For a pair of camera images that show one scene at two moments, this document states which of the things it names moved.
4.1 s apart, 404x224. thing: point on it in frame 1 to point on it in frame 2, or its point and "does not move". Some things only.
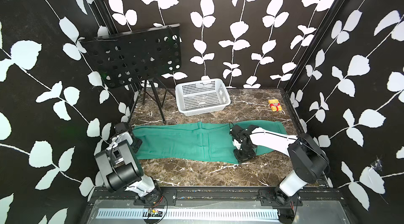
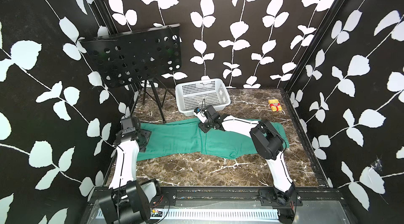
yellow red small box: (274, 104) does not move
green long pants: (211, 141) does not move
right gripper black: (241, 159) to (202, 128)
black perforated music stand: (135, 58) does not move
